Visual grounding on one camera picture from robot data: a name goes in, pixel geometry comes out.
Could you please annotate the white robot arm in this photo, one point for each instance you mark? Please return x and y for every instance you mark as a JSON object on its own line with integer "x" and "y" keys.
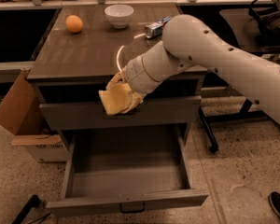
{"x": 187, "y": 41}

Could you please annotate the grey drawer cabinet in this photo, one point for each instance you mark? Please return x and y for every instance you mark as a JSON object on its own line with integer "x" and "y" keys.
{"x": 73, "y": 67}

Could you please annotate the yellow sponge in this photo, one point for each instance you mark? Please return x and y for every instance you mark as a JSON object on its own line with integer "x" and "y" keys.
{"x": 116, "y": 99}

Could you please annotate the closed grey upper drawer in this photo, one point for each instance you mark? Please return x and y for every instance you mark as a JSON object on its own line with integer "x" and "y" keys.
{"x": 90, "y": 115}

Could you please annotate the orange fruit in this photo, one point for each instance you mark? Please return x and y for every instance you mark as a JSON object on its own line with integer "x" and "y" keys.
{"x": 73, "y": 24}

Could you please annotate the brown cardboard box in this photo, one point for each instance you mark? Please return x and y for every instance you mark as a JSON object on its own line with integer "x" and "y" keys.
{"x": 20, "y": 114}

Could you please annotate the white bowl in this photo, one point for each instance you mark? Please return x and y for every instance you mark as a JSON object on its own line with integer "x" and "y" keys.
{"x": 119, "y": 15}

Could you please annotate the black headset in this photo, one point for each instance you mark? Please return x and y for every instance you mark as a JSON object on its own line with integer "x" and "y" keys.
{"x": 268, "y": 21}

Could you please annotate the black floor stand leg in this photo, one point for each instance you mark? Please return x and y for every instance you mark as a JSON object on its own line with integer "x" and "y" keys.
{"x": 33, "y": 202}

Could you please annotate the open grey middle drawer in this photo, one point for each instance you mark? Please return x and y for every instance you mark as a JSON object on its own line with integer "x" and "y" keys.
{"x": 126, "y": 170}

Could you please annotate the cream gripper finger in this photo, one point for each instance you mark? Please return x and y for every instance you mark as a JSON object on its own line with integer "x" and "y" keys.
{"x": 117, "y": 79}
{"x": 132, "y": 100}

